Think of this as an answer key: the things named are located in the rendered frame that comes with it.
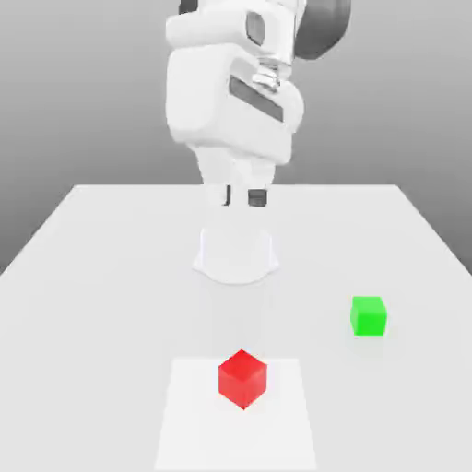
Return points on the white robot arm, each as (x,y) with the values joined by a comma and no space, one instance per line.
(217,25)

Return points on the small red cube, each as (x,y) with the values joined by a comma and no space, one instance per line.
(242,379)

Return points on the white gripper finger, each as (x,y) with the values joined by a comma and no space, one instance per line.
(254,177)
(215,173)

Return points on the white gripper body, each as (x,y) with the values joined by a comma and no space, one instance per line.
(206,103)

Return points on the small green cube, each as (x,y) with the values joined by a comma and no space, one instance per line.
(368,317)

